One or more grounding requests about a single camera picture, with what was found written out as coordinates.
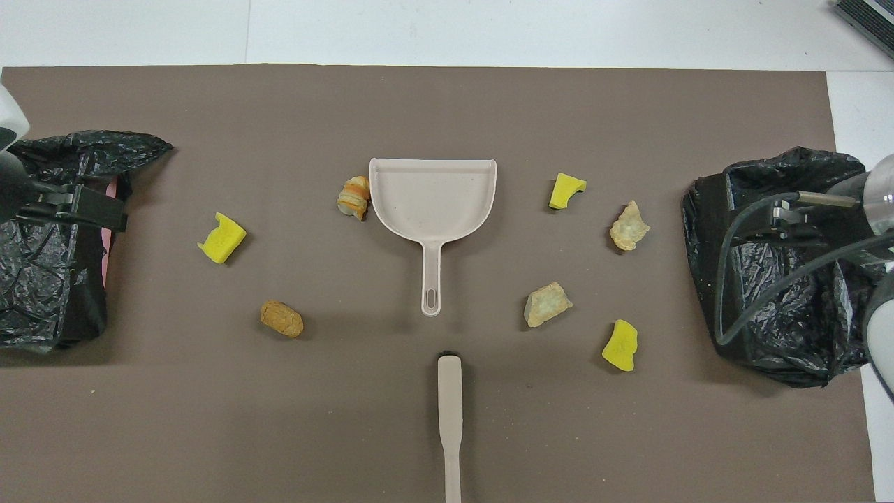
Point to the beige plastic dustpan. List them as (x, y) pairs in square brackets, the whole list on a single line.
[(433, 199)]

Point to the brown croquette toy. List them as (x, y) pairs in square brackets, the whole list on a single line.
[(281, 319)]

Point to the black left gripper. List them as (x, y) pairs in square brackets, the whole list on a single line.
[(17, 195)]

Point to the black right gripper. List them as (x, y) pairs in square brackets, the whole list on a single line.
[(827, 201)]

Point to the dark ribbed device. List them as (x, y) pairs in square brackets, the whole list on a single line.
[(869, 17)]

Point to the pink bin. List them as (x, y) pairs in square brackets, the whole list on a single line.
[(108, 258)]

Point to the black plastic trash bag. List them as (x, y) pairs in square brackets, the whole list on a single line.
[(42, 279), (803, 328)]

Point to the yellow sponge piece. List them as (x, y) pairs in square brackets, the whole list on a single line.
[(620, 346), (223, 239), (564, 190)]

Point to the pale dumpling toy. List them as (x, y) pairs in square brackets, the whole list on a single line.
[(628, 227), (547, 305)]

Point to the striped croissant toy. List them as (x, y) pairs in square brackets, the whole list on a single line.
[(354, 199)]

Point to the brown table mat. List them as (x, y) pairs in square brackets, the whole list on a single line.
[(209, 419)]

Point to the beige hand brush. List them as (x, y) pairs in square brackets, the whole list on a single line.
[(450, 398)]

